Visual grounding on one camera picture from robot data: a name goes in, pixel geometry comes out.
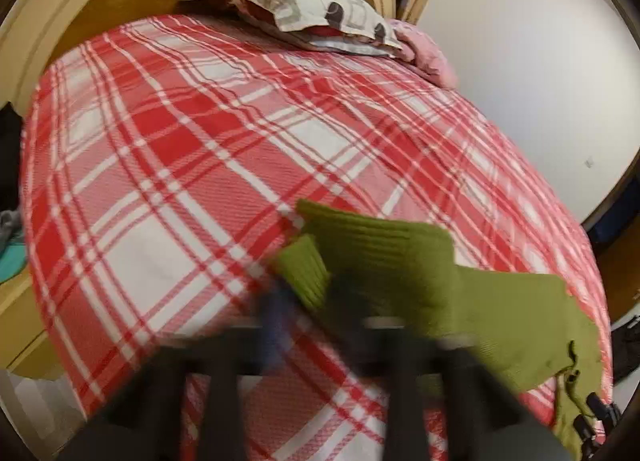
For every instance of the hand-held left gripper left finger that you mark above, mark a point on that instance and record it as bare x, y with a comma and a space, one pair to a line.
274, 313

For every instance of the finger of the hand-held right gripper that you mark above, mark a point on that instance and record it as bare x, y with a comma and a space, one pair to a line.
584, 428
604, 407

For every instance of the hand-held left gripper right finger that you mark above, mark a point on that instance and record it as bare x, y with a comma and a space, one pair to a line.
350, 298

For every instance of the green striped knit sweater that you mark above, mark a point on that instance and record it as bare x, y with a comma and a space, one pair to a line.
425, 266

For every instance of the brown wooden door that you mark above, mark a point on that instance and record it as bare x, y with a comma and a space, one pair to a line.
622, 271

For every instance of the red plaid blanket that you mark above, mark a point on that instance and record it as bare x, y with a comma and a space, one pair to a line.
200, 141

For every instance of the wooden bedside table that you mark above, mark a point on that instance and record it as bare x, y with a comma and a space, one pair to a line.
20, 331

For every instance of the teal cloth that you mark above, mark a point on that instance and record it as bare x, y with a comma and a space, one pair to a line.
11, 261

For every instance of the grey cloth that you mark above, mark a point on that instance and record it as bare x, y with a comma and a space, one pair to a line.
10, 226

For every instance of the patterned pillow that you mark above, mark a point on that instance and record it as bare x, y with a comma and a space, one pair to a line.
300, 1

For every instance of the dark cloth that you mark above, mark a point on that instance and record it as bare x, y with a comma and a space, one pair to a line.
7, 156

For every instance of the black clothing on wall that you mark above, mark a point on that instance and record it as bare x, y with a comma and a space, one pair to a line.
625, 346

